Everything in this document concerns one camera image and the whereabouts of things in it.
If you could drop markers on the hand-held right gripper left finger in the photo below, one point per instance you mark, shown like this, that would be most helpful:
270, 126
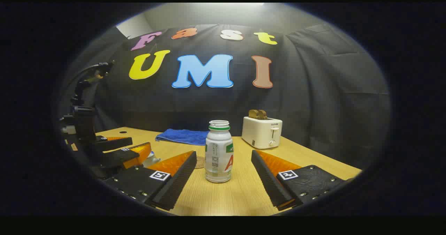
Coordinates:
177, 182

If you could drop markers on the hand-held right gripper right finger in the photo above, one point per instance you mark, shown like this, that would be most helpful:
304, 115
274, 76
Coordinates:
266, 179

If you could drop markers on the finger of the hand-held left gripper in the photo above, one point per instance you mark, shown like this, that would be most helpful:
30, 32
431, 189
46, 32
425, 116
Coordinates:
118, 157
115, 143

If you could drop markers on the round wooden coaster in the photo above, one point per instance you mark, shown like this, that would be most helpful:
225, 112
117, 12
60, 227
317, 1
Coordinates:
200, 162

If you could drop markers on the white ceramic teacup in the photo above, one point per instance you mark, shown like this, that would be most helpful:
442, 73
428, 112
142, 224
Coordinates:
152, 159

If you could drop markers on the white water bottle green label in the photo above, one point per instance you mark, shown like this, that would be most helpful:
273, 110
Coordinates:
218, 158

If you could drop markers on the white toaster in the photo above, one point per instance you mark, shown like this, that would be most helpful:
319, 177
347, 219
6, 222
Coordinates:
259, 134

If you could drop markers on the blue towel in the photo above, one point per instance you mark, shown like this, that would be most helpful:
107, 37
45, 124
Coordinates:
183, 136

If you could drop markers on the toasted bread slice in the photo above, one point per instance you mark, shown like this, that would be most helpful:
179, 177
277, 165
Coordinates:
253, 114
263, 114

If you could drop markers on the black backdrop cloth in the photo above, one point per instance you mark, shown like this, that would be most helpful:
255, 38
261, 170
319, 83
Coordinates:
313, 88

